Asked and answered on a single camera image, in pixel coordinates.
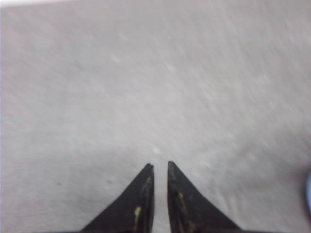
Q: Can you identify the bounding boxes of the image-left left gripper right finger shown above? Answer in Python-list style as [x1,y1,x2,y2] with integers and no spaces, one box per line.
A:
[167,161,241,233]

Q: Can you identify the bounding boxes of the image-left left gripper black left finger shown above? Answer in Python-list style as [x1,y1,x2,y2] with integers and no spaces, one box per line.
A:
[81,164,155,233]

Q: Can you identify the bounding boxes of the blue plastic plate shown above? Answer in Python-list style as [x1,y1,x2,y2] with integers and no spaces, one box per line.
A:
[305,172,311,214]

